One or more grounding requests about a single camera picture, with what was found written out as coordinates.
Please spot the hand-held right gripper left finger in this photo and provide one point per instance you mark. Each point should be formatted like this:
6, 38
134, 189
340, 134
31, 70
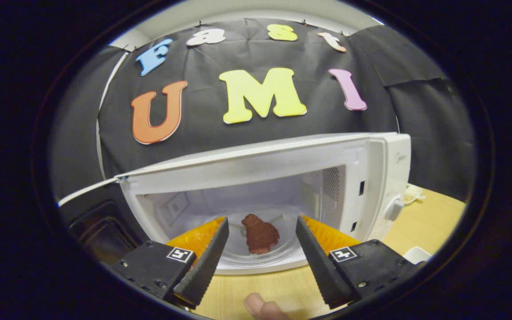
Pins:
205, 271

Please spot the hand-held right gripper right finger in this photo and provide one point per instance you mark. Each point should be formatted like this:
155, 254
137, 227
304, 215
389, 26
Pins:
320, 266

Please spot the reddish brown meat piece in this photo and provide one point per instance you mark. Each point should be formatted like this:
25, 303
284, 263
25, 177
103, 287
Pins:
260, 235

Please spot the white microwave oven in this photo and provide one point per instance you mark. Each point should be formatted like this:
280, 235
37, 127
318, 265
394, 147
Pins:
247, 169

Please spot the glass turntable plate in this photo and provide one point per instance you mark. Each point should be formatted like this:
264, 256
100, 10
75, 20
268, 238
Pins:
286, 238

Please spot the small white rectangular plate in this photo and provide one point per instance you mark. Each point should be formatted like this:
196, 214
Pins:
416, 255

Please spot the black backdrop cloth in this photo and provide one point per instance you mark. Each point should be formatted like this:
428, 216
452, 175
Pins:
327, 115

